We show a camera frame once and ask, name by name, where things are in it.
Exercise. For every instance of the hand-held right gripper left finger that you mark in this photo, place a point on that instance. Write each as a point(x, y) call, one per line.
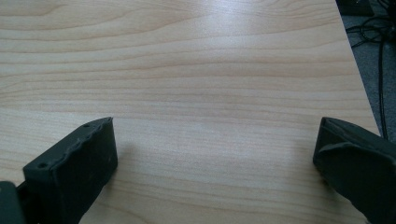
point(74, 174)

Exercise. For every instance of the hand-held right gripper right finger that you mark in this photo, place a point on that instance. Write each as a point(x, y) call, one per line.
point(358, 168)

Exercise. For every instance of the black stand base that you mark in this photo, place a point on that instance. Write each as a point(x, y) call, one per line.
point(355, 6)

